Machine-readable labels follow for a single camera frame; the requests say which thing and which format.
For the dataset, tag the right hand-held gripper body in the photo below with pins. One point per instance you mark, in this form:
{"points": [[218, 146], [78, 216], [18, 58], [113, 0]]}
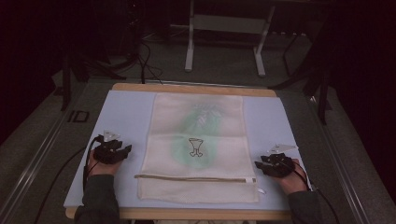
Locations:
{"points": [[280, 166]]}

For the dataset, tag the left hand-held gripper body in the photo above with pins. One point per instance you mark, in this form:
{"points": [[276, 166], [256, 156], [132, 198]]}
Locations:
{"points": [[107, 152]]}

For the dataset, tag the green garment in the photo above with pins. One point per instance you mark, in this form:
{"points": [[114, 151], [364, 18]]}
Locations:
{"points": [[183, 152]]}

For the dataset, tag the white mesh laundry bag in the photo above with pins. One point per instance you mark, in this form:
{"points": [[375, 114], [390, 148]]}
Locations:
{"points": [[199, 189]]}

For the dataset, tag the person's left hand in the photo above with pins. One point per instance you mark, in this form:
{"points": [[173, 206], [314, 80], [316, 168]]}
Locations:
{"points": [[102, 168]]}

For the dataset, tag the person's right hand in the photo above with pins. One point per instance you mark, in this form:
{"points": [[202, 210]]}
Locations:
{"points": [[294, 183]]}

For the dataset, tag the light blue mat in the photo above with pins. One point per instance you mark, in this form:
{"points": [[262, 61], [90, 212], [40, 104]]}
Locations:
{"points": [[124, 112]]}

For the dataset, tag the black tripod stand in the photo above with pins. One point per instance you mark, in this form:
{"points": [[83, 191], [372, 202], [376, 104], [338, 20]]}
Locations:
{"points": [[320, 93], [77, 67]]}

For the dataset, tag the white metal stand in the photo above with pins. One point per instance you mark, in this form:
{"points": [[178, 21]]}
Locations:
{"points": [[230, 24]]}

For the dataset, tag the black rectangular floor frame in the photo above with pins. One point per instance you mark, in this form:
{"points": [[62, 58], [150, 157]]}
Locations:
{"points": [[79, 116]]}

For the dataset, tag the metal floor rail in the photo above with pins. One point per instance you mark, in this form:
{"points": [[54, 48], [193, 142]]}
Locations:
{"points": [[345, 174], [28, 174]]}

